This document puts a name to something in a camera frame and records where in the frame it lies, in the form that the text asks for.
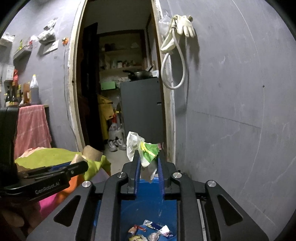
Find green white wrapper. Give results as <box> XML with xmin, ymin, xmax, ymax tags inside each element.
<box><xmin>126</xmin><ymin>132</ymin><xmax>159</xmax><ymax>183</ymax></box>

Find brown paper scrap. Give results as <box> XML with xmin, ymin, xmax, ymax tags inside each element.
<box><xmin>70</xmin><ymin>145</ymin><xmax>103</xmax><ymax>164</ymax></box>

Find trash pile in bucket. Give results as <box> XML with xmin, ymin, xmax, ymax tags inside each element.
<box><xmin>124</xmin><ymin>219</ymin><xmax>177</xmax><ymax>241</ymax></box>

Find person's left hand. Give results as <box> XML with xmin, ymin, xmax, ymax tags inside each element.
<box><xmin>1</xmin><ymin>200</ymin><xmax>43</xmax><ymax>240</ymax></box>

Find blue plastic bucket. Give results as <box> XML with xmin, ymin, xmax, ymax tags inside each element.
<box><xmin>93</xmin><ymin>177</ymin><xmax>179</xmax><ymax>241</ymax></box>

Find colourful patchwork table cloth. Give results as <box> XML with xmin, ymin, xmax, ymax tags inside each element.
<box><xmin>15</xmin><ymin>146</ymin><xmax>111</xmax><ymax>219</ymax></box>

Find pair of sneakers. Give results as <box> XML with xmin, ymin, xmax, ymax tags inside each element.
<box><xmin>108</xmin><ymin>137</ymin><xmax>126</xmax><ymax>152</ymax></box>

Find pink checked cloth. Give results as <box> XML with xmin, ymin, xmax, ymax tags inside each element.
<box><xmin>14</xmin><ymin>105</ymin><xmax>52</xmax><ymax>159</ymax></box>

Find dark grey cabinet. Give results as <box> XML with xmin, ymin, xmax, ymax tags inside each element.
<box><xmin>120</xmin><ymin>78</ymin><xmax>164</xmax><ymax>144</ymax></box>

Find yellow bag in pantry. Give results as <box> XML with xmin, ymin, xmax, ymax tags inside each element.
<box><xmin>98</xmin><ymin>95</ymin><xmax>114</xmax><ymax>140</ymax></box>

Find dark sauce bottle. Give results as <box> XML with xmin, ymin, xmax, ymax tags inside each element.
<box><xmin>10</xmin><ymin>86</ymin><xmax>19</xmax><ymax>106</ymax></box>

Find black wok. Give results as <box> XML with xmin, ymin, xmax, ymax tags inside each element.
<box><xmin>123</xmin><ymin>68</ymin><xmax>153</xmax><ymax>81</ymax></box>

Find white rubber gloves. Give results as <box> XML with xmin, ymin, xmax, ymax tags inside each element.
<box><xmin>173</xmin><ymin>15</ymin><xmax>196</xmax><ymax>38</ymax></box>

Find wooden door frame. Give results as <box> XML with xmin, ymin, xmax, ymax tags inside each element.
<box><xmin>67</xmin><ymin>1</ymin><xmax>176</xmax><ymax>163</ymax></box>

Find white hose loop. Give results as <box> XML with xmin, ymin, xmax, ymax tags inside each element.
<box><xmin>159</xmin><ymin>18</ymin><xmax>187</xmax><ymax>90</ymax></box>

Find grey wall shelf rack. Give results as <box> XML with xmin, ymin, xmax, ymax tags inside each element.
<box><xmin>13</xmin><ymin>45</ymin><xmax>33</xmax><ymax>62</ymax></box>

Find wall switch plate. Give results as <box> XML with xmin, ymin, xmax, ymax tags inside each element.
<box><xmin>43</xmin><ymin>40</ymin><xmax>59</xmax><ymax>55</ymax></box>

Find orange wall hook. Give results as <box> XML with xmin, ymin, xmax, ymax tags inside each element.
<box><xmin>62</xmin><ymin>37</ymin><xmax>69</xmax><ymax>46</ymax></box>

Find white wall basket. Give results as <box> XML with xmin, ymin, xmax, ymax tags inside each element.
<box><xmin>0</xmin><ymin>33</ymin><xmax>15</xmax><ymax>47</ymax></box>

